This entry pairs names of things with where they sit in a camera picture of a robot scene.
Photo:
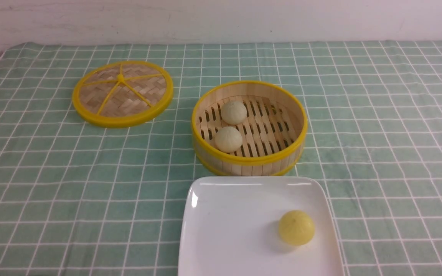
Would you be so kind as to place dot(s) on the white square plate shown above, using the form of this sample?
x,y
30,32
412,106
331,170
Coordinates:
x,y
230,228

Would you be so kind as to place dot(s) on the green checkered tablecloth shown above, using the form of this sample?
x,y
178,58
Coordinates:
x,y
76,199

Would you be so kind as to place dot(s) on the yellow bamboo steamer basket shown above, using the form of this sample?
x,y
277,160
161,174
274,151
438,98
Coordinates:
x,y
273,133

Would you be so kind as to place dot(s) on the pale steamed bun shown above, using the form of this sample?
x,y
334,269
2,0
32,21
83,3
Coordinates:
x,y
228,139
234,112

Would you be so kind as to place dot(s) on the pale steamed bun front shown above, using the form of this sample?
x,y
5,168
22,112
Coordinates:
x,y
228,139

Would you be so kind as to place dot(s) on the pale steamed bun back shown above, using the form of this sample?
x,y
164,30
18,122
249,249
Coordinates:
x,y
234,112

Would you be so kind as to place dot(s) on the yellow steamed bun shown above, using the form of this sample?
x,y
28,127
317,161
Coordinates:
x,y
296,228

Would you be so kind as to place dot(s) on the yellow bamboo steamer lid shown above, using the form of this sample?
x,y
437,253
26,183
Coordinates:
x,y
123,94

